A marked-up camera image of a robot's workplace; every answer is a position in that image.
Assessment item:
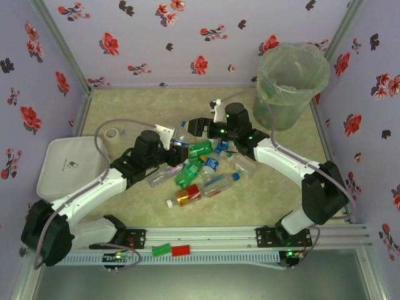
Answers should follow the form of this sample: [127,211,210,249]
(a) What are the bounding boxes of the green toy block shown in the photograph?
[151,243,173,258]

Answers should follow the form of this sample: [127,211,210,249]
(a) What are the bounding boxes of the translucent green plastic bin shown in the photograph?
[251,42,331,132]

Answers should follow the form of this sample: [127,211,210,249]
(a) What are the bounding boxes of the white plastic tray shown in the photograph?
[36,136,110,204]

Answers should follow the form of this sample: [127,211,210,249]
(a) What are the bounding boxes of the left arm grey cable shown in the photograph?
[32,119,157,271]

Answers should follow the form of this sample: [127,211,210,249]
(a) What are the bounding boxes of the small circuit board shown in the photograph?
[284,249,306,262]
[102,251,132,263]

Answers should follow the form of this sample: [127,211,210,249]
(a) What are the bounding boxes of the green plastic soda bottle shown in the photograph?
[188,140,217,158]
[174,157,208,190]

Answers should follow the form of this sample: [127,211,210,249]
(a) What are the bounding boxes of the clear bottle green ring cap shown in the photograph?
[220,151,258,179]

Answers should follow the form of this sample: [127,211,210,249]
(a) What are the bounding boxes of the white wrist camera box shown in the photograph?
[207,97,225,123]
[154,124,178,150]

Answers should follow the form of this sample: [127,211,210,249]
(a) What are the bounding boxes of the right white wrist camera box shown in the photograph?
[207,97,225,123]

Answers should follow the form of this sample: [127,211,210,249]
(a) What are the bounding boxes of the aluminium frame bar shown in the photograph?
[356,243,390,300]
[8,265,38,300]

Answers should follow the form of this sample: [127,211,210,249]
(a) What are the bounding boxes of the red toy block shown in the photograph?
[171,244,192,257]

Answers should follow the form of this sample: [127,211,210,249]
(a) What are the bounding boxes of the right small circuit board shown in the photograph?
[284,249,306,262]

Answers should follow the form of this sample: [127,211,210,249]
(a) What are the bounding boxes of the clear bottle red blue label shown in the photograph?
[202,173,241,198]

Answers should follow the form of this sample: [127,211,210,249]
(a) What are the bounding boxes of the blue label bottle white cap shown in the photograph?
[172,119,191,148]
[214,139,238,157]

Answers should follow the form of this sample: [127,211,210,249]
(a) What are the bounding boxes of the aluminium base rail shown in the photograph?
[29,223,373,251]

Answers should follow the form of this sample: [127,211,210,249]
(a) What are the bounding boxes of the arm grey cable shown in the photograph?
[32,119,157,271]
[218,92,357,270]

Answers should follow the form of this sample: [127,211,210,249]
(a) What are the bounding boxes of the clear green bin liner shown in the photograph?
[256,42,331,103]

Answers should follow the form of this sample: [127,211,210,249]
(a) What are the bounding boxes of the left small circuit board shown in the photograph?
[102,251,132,263]

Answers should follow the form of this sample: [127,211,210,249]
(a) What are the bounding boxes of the beige tape roll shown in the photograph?
[103,127,121,143]

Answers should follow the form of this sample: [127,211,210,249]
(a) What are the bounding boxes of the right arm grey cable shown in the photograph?
[218,92,357,270]

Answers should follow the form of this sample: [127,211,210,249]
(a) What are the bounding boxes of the red gold label bottle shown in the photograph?
[166,183,203,209]

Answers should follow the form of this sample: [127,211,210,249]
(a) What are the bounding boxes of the aluminium corner post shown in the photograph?
[324,0,367,62]
[29,0,94,94]

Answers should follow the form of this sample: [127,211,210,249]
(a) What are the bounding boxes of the white slotted cable duct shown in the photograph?
[42,251,281,266]

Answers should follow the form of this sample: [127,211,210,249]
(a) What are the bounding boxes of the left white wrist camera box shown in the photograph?
[154,124,178,150]

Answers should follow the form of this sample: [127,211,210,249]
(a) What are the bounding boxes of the clear bottle white cap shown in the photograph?
[147,161,189,188]

